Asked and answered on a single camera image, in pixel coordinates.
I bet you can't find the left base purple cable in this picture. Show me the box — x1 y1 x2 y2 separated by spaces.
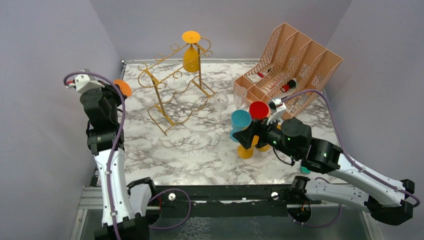
145 188 192 231

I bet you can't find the clear wine glass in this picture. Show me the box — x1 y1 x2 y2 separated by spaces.
213 91 229 122
233 86 247 109

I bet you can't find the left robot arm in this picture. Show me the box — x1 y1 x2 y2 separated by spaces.
80 85 157 240

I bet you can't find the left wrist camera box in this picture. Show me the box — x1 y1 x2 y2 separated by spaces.
64 68 105 94

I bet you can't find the gold wire glass rack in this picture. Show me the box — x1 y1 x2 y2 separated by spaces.
137 36 217 135

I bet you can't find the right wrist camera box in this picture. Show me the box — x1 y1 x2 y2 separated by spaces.
266 98 287 125

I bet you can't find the orange wine glass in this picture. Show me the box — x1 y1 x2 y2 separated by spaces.
113 79 133 98

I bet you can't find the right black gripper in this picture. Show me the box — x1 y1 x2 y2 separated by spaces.
232 112 300 160

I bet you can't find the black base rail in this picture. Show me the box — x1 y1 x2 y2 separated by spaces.
126 177 309 219

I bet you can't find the yellow wine glass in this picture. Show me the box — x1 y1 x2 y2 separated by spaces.
182 30 201 73
255 124 282 152
237 139 255 160

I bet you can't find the peach plastic file organizer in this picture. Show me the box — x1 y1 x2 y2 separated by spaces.
233 23 343 120

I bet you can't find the blue wine glass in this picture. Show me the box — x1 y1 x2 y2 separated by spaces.
229 109 252 143

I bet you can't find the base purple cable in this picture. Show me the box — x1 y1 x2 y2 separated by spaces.
286 177 344 229
145 188 192 231

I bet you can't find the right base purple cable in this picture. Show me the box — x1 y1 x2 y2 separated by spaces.
286 177 344 229

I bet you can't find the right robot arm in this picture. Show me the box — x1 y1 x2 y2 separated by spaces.
233 118 415 226

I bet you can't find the red wine glass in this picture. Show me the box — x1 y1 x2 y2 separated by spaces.
248 101 270 120

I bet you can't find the green small block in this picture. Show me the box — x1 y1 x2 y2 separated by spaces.
299 166 311 175

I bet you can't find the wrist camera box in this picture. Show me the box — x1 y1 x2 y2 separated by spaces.
64 68 105 94
266 98 287 125

